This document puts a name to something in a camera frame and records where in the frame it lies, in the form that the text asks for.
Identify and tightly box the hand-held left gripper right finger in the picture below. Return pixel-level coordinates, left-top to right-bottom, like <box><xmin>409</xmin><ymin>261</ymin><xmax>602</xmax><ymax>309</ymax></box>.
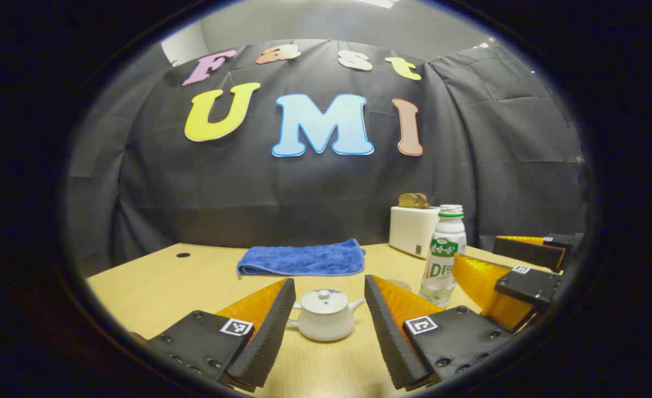
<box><xmin>364</xmin><ymin>275</ymin><xmax>514</xmax><ymax>391</ymax></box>

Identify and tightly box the white toaster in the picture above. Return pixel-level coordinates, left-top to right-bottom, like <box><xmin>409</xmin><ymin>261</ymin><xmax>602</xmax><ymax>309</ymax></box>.
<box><xmin>389</xmin><ymin>206</ymin><xmax>441</xmax><ymax>259</ymax></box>

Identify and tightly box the white plastic water bottle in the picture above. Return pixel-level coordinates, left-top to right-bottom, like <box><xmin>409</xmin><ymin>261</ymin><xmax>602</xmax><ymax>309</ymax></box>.
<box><xmin>419</xmin><ymin>205</ymin><xmax>467</xmax><ymax>307</ymax></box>

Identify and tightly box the blue towel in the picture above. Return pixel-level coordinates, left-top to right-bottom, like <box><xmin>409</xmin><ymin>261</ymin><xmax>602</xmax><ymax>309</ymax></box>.
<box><xmin>236</xmin><ymin>239</ymin><xmax>367</xmax><ymax>277</ymax></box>

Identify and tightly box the black backdrop cloth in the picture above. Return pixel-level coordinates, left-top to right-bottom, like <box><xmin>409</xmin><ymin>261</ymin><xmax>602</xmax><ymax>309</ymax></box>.
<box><xmin>63</xmin><ymin>39</ymin><xmax>589</xmax><ymax>277</ymax></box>

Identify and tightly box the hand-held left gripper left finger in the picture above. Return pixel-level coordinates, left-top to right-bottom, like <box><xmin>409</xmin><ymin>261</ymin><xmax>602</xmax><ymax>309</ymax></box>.
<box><xmin>146</xmin><ymin>278</ymin><xmax>297</xmax><ymax>393</ymax></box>

